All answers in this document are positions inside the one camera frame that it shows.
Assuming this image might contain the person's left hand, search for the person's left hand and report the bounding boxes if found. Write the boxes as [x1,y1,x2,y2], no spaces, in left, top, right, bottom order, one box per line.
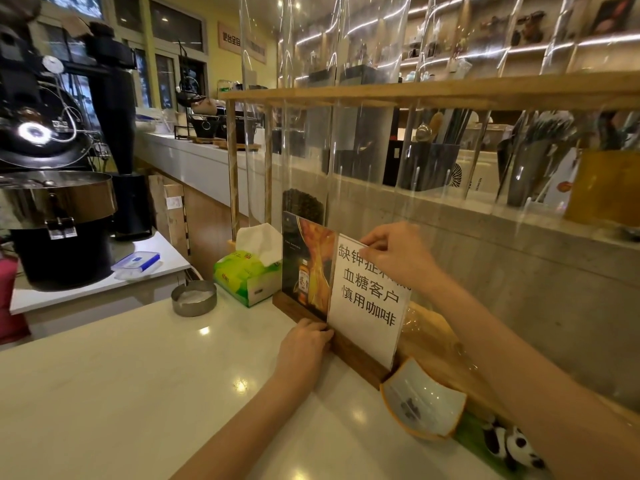
[273,318,335,391]

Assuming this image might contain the person's right hand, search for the person's right hand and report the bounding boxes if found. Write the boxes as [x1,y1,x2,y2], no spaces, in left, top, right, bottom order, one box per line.
[358,222,444,294]

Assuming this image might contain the wooden sign base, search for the wooden sign base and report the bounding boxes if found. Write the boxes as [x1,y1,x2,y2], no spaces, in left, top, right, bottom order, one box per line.
[272,291,402,391]

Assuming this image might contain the white paper sign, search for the white paper sign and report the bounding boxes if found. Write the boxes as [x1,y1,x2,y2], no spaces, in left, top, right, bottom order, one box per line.
[327,234,414,371]

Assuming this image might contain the person's left forearm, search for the person's left forearm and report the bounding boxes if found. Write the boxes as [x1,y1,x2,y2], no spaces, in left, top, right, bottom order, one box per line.
[170,372,313,480]

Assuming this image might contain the person's right forearm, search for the person's right forearm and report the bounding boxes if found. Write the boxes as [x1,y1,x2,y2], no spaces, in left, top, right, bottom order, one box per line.
[424,274,640,480]

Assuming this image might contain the dark drink advertisement card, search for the dark drink advertisement card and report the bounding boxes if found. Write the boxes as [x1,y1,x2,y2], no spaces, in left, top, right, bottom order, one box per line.
[281,211,337,323]

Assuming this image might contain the clear tube with coffee beans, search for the clear tube with coffee beans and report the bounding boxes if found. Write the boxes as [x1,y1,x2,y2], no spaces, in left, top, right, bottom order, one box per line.
[282,188,326,226]

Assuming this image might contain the green tissue box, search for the green tissue box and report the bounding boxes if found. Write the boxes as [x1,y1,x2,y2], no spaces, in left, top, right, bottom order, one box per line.
[213,223,284,309]

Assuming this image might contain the plastic-wrapped tan package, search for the plastic-wrapped tan package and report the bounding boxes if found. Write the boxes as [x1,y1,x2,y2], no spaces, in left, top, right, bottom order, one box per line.
[397,301,506,413]

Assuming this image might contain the black utensil holder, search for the black utensil holder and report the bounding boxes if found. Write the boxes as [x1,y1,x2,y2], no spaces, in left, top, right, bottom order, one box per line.
[397,141,461,192]

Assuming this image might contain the black box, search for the black box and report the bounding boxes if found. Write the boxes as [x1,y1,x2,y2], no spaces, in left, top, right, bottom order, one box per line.
[324,106,397,184]

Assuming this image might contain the white ceramic dish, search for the white ceramic dish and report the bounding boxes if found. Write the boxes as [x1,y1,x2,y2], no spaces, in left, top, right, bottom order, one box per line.
[379,357,469,442]

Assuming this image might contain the white box with shell print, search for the white box with shell print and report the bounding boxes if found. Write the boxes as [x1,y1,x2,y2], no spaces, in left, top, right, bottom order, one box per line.
[444,149,502,196]

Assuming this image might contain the round metal dish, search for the round metal dish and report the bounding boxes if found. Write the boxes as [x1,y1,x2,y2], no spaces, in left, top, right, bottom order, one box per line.
[171,280,218,318]

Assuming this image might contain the grey metal utensil cup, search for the grey metal utensil cup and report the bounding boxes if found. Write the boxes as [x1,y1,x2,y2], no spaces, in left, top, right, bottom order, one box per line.
[504,139,555,208]

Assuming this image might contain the wooden tube rack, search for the wooden tube rack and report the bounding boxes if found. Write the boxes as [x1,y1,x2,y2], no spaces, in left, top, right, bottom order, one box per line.
[219,70,640,245]

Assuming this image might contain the leaning wooden board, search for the leaning wooden board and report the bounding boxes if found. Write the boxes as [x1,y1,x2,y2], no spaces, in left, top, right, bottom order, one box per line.
[148,173,192,259]

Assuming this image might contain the blue-lidded plastic box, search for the blue-lidded plastic box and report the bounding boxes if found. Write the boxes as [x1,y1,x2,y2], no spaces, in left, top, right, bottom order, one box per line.
[110,251,162,281]

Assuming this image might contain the panda toy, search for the panda toy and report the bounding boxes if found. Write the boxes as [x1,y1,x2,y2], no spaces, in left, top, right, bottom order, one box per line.
[482,417,549,473]

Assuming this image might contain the white cabinet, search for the white cabinet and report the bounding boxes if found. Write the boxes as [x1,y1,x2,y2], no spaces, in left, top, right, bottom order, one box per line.
[9,232,194,341]

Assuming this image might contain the black teapot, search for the black teapot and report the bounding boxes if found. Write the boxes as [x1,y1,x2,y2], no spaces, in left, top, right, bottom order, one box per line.
[176,76,209,109]

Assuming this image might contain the yellow container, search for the yellow container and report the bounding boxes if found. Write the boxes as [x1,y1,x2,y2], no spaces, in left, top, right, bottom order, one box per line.
[564,149,640,229]

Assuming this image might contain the black chaff collector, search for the black chaff collector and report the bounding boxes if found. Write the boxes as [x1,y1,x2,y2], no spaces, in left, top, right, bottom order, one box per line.
[80,22,154,241]

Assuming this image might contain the black coffee roaster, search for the black coffee roaster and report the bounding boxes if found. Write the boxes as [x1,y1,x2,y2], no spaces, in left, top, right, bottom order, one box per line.
[0,15,119,291]

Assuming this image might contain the red bag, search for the red bag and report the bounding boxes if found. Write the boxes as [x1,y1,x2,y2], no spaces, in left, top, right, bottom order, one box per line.
[0,256,32,346]

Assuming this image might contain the wall sign board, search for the wall sign board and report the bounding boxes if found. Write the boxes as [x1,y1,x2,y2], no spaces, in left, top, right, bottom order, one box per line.
[217,21,269,65]

